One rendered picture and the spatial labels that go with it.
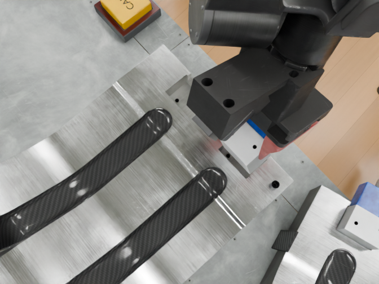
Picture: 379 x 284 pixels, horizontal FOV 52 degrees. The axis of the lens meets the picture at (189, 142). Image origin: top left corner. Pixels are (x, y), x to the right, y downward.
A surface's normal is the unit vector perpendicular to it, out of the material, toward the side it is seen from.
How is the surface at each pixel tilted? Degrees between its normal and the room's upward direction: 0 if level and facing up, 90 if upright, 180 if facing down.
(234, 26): 61
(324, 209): 0
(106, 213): 13
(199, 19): 78
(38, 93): 0
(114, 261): 27
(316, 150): 0
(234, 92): 22
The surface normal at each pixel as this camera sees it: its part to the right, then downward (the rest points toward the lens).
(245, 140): -0.22, -0.26
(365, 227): 0.00, -0.25
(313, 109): 0.18, -0.55
